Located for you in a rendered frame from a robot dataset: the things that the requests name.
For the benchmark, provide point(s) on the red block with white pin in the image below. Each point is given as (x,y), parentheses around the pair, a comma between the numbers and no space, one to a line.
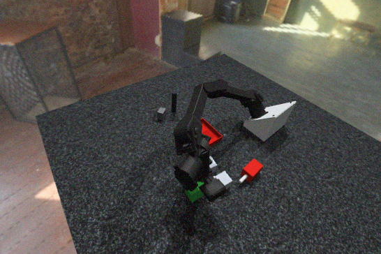
(250,171)

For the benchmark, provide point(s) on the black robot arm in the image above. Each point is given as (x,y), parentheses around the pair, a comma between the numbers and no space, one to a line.
(189,129)

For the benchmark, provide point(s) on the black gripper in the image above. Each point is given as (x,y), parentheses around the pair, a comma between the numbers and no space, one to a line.
(212,188)

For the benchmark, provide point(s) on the red tray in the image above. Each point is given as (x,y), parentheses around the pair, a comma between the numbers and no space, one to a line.
(208,130)

